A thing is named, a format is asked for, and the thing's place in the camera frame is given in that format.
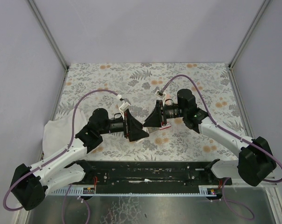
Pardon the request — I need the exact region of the red white staple box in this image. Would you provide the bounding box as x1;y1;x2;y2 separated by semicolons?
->
147;121;171;133

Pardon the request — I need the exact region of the left aluminium frame post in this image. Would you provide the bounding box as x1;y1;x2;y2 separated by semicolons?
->
25;0;69;70

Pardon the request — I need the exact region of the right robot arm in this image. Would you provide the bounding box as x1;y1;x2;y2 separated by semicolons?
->
143;89;277;187

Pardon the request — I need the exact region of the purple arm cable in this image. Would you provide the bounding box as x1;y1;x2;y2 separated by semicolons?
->
3;90;123;210
161;74;282;220

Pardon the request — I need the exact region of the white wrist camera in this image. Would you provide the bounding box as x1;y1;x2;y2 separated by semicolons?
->
154;87;167;105
119;98;131;118

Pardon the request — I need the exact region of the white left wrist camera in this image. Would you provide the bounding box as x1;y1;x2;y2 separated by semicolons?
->
119;98;131;118

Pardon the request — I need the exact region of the floral patterned table mat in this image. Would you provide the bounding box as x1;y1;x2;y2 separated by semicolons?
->
54;63;246;161

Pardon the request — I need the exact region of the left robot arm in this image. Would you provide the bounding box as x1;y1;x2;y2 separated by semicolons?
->
9;108;149;211

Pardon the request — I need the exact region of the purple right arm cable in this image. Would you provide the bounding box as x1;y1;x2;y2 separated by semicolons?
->
161;74;282;220

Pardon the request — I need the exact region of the white cable duct strip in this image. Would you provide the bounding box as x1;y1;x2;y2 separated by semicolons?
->
49;186;95;196

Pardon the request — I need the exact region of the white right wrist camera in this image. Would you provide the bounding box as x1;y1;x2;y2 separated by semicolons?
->
154;87;167;105

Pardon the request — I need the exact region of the right aluminium frame post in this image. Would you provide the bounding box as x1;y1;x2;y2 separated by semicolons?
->
229;0;272;70

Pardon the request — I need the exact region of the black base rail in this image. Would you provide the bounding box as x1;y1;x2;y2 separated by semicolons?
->
75;160;232;195

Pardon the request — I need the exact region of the white cloth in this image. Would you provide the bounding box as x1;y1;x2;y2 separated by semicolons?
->
42;109;74;159

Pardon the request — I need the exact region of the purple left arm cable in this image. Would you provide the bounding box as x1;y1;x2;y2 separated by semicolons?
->
3;90;123;210

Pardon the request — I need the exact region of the aluminium frame post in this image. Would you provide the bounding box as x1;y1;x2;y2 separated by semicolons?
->
229;0;272;70
25;0;69;70

